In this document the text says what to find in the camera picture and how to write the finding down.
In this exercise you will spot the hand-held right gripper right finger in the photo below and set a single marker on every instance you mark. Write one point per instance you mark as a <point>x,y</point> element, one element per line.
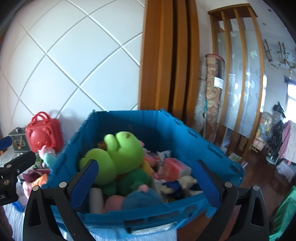
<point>207,184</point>

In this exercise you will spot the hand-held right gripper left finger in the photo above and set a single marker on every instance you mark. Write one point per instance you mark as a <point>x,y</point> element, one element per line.
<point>85,183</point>

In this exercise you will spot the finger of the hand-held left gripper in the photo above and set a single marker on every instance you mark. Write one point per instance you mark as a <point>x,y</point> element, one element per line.
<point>20,162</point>
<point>4,142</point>

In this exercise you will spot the white paper roll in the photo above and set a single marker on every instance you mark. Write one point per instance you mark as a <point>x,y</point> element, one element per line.
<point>96,200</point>

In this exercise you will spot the white bear plush blue dress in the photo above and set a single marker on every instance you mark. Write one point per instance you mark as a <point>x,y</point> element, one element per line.
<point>185,180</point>

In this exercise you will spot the pink pig plush orange hat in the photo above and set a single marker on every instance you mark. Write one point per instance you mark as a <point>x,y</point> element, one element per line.
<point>39,182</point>

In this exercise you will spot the green frog plush toy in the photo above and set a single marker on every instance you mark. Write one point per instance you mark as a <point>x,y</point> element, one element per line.
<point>124,153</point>

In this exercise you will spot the blue plastic crate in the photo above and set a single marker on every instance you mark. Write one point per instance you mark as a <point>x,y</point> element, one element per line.
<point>129,125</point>

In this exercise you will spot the person's left forearm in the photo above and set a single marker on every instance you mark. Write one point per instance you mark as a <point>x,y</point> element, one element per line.
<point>4,224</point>

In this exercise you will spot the desktop with striped blue cloth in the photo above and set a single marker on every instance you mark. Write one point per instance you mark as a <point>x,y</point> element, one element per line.
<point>18,224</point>

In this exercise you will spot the black box with gold print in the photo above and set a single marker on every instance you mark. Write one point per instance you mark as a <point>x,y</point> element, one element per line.
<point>19,141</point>

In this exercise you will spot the green carton box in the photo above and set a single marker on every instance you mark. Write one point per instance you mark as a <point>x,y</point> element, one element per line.
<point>38,165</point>

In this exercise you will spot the pink pig plush teal dress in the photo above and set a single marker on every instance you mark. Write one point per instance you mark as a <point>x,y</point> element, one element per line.
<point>48,157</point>

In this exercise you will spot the pink plush toy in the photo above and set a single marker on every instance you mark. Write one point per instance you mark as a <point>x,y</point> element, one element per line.
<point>113,201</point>

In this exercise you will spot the red bear carry case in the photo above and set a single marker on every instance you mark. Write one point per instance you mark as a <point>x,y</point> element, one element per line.
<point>44,136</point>

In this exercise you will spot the pink white tissue packet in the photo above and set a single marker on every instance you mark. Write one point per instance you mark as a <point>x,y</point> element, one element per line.
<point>165,154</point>

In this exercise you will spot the blue grey plush toy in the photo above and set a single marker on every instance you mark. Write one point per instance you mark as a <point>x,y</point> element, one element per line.
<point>143,199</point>

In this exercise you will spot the yellow plush toy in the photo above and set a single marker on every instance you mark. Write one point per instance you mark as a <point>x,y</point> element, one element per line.
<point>148,168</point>

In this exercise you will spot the rolled grey mat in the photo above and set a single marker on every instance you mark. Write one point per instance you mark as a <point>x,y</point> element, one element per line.
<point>200,111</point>

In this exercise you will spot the green cloth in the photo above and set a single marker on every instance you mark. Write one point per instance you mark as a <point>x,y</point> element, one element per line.
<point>285,213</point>

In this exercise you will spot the black garment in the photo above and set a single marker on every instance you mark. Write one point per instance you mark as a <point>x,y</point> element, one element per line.
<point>276,134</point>

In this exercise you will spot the rolled patterned carpet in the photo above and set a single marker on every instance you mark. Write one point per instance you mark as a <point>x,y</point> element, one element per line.
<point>211,97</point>

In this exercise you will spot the pink cloth covered table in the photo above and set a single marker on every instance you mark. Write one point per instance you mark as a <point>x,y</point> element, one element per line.
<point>288,148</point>

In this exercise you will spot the wooden partition with frosted glass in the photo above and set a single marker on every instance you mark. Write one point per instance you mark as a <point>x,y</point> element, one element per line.
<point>242,81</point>

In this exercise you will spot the hanging vine decoration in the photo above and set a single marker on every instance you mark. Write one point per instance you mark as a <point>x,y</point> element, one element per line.
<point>279,53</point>

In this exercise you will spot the wooden wall trim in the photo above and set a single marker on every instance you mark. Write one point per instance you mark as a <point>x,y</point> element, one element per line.
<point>159,58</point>

